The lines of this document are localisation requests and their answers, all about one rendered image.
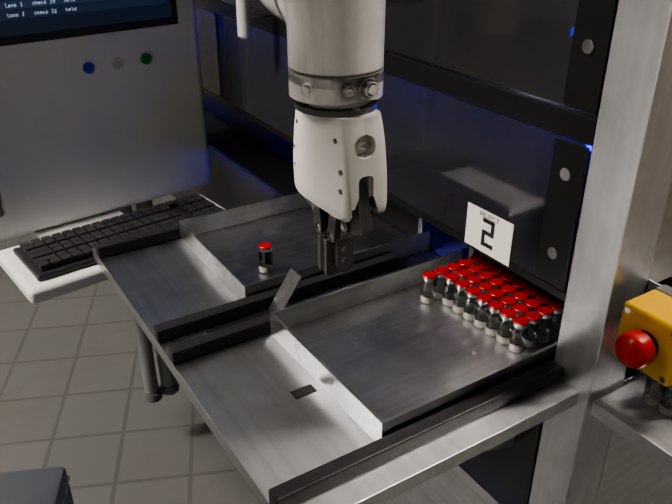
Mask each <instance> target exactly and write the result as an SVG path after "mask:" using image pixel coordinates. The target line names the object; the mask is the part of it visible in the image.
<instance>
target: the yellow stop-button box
mask: <svg viewBox="0 0 672 504"><path fill-rule="evenodd" d="M632 329H637V330H641V331H643V332H644V333H646V334H647V335H648V336H649V337H650V338H651V339H652V341H653V343H654V345H655V348H656V358H655V360H654V362H653V363H651V364H650V365H648V366H646V367H644V368H642V369H638V370H639V371H641V372H643V373H644V374H646V375H648V376H649V377H651V378H653V379H654V380H656V381H657V382H659V383H661V384H662V385H664V386H666V387H668V386H671V385H672V287H670V286H668V285H665V284H664V285H661V286H659V287H657V288H656V289H655V290H652V291H650V292H647V293H645V294H643V295H640V296H638V297H636V298H633V299H631V300H629V301H626V302H625V304H624V307H623V312H622V316H621V320H620V325H619V329H618V334H617V338H618V336H619V335H621V334H623V333H625V332H627V331H629V330H632ZM617 338H616V340H617Z"/></svg>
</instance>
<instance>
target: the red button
mask: <svg viewBox="0 0 672 504"><path fill-rule="evenodd" d="M615 352H616V355H617V357H618V359H619V360H620V361H621V363H623V364H624V365H625V366H627V367H629V368H632V369H642V368H644V367H646V366H648V365H650V364H651V363H653V362H654V360H655V358H656V348H655V345H654V343H653V341H652V339H651V338H650V337H649V336H648V335H647V334H646V333H644V332H643V331H641V330H637V329H632V330H629V331H627V332H625V333H623V334H621V335H619V336H618V338H617V340H616V343H615Z"/></svg>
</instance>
